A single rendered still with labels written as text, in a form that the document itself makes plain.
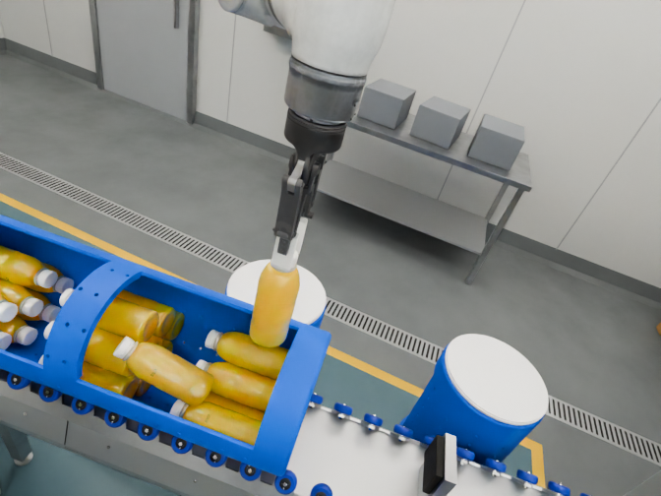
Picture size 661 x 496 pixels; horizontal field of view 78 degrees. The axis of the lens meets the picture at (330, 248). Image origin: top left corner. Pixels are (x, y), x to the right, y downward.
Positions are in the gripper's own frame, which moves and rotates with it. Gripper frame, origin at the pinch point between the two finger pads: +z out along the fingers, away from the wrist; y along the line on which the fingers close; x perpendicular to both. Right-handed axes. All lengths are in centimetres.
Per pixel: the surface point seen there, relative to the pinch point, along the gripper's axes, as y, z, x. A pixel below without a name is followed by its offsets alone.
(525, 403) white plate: 25, 41, -62
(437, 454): 0, 37, -39
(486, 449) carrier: 17, 53, -58
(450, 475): -3, 37, -41
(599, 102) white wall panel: 305, 8, -142
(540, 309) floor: 221, 144, -158
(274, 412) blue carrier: -10.4, 26.8, -6.2
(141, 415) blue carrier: -14.1, 37.2, 16.4
